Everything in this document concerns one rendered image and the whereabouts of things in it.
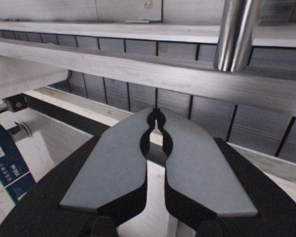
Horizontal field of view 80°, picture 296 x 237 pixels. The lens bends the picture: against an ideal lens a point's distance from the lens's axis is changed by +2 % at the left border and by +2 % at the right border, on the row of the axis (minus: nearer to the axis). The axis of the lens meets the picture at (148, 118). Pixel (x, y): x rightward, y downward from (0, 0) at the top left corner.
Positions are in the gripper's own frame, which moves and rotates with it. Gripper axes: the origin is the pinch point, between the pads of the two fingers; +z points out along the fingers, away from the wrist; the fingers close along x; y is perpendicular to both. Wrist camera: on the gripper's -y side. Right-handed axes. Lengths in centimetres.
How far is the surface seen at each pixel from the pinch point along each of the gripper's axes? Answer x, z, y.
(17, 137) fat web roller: -33.6, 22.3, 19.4
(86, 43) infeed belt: -8.4, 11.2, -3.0
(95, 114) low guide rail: -7.0, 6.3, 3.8
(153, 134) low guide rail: -0.2, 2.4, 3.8
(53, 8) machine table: -16.7, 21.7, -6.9
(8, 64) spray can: -15.7, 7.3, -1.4
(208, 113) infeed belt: 4.8, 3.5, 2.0
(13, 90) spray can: -16.0, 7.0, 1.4
